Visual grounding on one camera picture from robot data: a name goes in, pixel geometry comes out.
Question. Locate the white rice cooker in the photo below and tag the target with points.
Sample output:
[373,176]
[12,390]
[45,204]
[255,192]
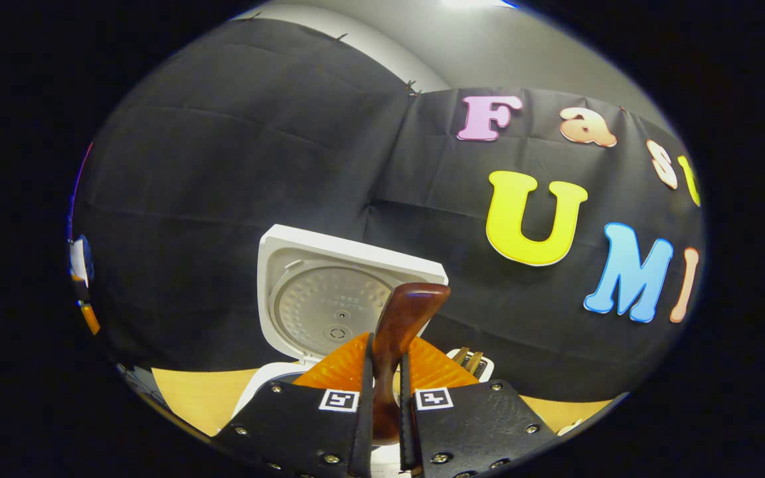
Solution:
[329,299]

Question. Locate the brown bread slices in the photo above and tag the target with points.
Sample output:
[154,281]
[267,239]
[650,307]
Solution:
[467,360]

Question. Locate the black backdrop cloth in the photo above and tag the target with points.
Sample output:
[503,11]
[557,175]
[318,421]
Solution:
[223,166]

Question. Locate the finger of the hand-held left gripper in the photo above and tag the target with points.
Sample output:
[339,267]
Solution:
[90,318]

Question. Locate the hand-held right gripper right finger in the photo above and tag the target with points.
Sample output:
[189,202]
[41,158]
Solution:
[475,425]

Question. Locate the brown wooden spoon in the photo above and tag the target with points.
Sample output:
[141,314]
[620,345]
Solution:
[402,325]

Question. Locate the white toaster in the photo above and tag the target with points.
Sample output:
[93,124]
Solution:
[485,367]

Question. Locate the ceiling light panel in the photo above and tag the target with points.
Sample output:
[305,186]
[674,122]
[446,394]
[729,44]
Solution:
[479,3]

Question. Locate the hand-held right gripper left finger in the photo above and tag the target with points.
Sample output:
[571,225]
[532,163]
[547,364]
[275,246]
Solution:
[296,431]

